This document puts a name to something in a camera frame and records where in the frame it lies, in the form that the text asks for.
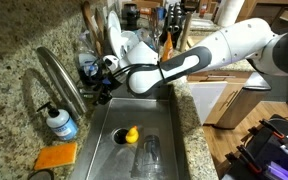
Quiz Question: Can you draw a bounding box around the white open cabinet door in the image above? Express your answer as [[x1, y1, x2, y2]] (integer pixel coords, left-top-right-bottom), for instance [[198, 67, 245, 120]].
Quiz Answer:
[[187, 80, 228, 126]]

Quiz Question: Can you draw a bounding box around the curved metal faucet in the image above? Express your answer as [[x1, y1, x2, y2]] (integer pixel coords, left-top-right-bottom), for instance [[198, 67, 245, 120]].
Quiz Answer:
[[35, 46, 89, 121]]

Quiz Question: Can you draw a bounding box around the white bowl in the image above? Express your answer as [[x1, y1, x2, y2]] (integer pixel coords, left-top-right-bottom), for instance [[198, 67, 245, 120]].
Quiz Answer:
[[121, 30, 140, 48]]

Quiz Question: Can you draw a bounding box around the dark cabinet pull handle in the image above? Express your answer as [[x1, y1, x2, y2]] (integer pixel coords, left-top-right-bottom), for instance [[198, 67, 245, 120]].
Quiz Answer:
[[218, 89, 240, 111]]

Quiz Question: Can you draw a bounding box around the white dinner plate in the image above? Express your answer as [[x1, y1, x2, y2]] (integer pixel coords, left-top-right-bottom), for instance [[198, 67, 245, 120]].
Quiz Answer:
[[108, 26, 130, 58], [106, 9, 122, 48]]

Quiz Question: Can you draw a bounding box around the black tool cart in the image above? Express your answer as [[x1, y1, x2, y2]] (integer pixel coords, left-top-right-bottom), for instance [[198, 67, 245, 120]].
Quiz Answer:
[[222, 114, 288, 180]]

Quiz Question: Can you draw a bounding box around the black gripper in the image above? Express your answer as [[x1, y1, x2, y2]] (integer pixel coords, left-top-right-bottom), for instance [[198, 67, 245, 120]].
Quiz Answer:
[[95, 71, 122, 106]]

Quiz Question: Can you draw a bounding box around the orange black clamp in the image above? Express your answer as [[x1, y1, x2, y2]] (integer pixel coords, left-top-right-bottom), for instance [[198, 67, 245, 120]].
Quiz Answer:
[[236, 144, 264, 175], [258, 118, 286, 140]]

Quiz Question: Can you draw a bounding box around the black cylindrical appliance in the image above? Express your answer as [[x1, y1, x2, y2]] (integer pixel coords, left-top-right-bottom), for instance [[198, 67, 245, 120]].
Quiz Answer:
[[121, 3, 141, 31]]

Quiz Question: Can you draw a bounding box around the black knife block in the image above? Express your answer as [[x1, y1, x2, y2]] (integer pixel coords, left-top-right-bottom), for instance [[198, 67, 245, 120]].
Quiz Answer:
[[162, 2, 186, 48]]

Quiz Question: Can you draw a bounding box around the long metal drawer handle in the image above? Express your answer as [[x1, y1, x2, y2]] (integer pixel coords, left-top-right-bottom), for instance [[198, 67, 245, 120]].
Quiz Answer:
[[206, 73, 237, 80]]

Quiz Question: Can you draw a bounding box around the wooden shelf unit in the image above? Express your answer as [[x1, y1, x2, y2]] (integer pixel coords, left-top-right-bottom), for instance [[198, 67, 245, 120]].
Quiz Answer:
[[245, 0, 288, 34]]

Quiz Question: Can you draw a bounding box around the blue label soap pump bottle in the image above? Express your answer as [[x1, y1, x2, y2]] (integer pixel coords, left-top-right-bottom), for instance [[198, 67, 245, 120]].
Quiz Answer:
[[36, 102, 79, 142]]

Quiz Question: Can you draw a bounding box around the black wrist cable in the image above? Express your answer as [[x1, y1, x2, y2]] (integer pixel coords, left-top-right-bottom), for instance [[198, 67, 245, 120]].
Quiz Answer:
[[112, 61, 168, 84]]

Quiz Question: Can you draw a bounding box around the clear drinking glass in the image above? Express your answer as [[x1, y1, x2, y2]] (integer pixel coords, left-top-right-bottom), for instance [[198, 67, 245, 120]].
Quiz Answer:
[[139, 134, 168, 179]]

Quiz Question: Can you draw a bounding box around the upright wooden board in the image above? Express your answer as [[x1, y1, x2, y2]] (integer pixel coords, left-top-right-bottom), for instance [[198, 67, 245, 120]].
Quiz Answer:
[[179, 12, 194, 51]]

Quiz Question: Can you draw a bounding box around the blue box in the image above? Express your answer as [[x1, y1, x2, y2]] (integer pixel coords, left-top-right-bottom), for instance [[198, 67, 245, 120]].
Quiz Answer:
[[155, 6, 167, 21]]

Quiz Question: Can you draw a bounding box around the wooden cabinet door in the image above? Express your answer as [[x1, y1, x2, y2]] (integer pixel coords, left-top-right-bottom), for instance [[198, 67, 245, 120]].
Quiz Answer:
[[203, 82, 248, 127]]

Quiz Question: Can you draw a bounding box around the wooden drawer front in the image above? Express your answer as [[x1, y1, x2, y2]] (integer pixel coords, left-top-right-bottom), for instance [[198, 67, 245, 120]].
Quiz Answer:
[[187, 69, 253, 84]]

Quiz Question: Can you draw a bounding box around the orange sponge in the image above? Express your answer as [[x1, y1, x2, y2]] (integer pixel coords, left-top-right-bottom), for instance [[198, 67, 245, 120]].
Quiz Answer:
[[33, 142, 79, 171]]

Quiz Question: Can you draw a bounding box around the wooden spoon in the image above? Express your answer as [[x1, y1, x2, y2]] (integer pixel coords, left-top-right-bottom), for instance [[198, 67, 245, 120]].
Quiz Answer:
[[94, 7, 107, 46], [81, 0, 102, 56]]

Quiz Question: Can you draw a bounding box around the yellow rubber duck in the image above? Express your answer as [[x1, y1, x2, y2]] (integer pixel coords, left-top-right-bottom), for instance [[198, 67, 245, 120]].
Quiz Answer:
[[125, 125, 140, 145]]

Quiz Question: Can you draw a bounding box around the stainless steel sink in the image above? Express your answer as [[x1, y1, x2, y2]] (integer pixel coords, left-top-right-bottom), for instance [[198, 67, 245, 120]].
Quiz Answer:
[[68, 81, 187, 180]]

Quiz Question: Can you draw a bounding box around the stainless steel trash can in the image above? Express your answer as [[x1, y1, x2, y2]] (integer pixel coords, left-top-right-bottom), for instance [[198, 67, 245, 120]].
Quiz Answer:
[[213, 71, 272, 130]]

